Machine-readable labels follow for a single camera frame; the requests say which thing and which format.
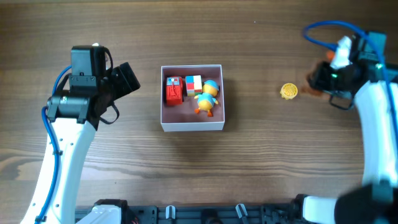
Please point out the multicolour puzzle cube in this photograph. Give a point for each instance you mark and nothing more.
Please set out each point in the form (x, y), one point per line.
(193, 85)

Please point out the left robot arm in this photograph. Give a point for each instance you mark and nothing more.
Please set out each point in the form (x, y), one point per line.
(68, 142)

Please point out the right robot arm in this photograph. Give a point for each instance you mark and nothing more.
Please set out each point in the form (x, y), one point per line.
(375, 201)

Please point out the yellow round ball toy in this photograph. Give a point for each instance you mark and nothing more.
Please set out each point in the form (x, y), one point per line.
(288, 91)

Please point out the white box pink interior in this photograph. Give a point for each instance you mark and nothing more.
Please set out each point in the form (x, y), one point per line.
(183, 117)

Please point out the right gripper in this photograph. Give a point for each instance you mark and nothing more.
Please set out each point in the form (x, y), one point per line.
(319, 83)

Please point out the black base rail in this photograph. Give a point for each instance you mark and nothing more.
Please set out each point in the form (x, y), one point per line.
(240, 213)

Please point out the yellow duck toy blue hat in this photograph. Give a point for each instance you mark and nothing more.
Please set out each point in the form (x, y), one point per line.
(207, 99)

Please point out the red toy fire truck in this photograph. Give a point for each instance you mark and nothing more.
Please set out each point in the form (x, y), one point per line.
(174, 91)

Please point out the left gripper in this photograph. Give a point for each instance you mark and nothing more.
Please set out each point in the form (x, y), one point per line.
(125, 78)

